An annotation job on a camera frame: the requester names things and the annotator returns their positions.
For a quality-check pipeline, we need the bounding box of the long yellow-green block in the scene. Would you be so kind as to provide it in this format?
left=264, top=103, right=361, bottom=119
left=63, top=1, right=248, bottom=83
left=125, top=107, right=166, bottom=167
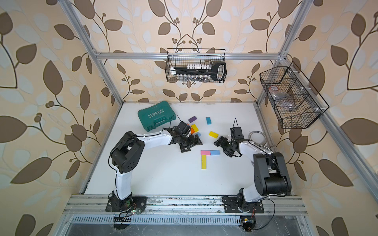
left=201, top=155, right=207, bottom=170

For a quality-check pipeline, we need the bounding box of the metal flexible hose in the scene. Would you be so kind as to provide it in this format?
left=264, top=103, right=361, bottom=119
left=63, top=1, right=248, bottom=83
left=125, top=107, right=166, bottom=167
left=248, top=130, right=274, bottom=151

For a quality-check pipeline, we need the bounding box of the black tool in basket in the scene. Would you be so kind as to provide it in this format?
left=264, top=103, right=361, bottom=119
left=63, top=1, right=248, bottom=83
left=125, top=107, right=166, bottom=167
left=167, top=62, right=227, bottom=82

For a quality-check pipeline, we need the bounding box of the purple block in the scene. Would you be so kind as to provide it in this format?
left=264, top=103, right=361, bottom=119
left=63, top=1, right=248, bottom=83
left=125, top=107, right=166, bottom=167
left=188, top=116, right=197, bottom=123

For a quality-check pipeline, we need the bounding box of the right wire basket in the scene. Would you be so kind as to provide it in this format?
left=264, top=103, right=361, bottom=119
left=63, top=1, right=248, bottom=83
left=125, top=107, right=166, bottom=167
left=259, top=62, right=329, bottom=129

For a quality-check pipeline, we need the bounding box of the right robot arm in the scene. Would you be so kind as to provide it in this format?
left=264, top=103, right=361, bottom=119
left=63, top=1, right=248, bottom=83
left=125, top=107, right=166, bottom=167
left=214, top=126, right=292, bottom=211

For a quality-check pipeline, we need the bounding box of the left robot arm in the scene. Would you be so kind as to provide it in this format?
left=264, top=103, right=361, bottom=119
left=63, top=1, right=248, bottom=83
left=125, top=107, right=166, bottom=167
left=108, top=122, right=202, bottom=211

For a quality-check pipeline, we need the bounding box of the pink block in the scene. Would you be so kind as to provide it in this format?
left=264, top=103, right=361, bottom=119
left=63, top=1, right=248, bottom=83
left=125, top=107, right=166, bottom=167
left=200, top=150, right=211, bottom=155

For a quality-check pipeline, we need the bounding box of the back wire basket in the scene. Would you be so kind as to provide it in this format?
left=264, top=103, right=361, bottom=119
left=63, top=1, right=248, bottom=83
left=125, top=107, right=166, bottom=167
left=165, top=48, right=227, bottom=83

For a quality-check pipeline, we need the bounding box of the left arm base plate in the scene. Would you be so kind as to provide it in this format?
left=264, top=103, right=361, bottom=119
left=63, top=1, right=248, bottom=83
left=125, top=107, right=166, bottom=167
left=105, top=195, right=147, bottom=214

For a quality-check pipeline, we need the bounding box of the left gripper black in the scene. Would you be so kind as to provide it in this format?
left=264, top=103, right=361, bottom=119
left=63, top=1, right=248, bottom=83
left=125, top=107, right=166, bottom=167
left=178, top=133, right=203, bottom=151

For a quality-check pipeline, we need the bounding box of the wire basket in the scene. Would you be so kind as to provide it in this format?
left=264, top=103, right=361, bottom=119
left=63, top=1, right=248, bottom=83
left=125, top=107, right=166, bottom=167
left=259, top=62, right=329, bottom=129
left=165, top=48, right=227, bottom=83

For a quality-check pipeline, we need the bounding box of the green plastic tool case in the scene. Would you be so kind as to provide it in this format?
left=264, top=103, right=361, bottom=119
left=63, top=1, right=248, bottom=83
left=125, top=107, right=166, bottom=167
left=137, top=101, right=176, bottom=132

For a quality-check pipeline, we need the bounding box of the yellow block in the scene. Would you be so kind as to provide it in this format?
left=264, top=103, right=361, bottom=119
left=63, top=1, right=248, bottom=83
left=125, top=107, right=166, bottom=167
left=209, top=131, right=219, bottom=138
left=191, top=124, right=199, bottom=133

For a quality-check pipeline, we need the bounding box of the teal block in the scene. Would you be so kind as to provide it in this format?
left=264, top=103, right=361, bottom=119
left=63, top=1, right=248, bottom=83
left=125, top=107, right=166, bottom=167
left=206, top=117, right=212, bottom=125

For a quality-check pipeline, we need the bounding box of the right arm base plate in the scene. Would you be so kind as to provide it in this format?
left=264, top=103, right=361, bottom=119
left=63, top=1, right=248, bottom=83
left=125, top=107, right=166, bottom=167
left=221, top=196, right=264, bottom=214

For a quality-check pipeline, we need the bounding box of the plastic bag in basket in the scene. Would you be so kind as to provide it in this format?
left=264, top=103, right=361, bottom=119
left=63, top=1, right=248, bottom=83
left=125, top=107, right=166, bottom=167
left=269, top=86, right=295, bottom=110

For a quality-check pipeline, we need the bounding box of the yellow block beside orange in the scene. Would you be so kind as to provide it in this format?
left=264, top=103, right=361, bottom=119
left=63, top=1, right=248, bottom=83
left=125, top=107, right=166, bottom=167
left=191, top=124, right=199, bottom=133

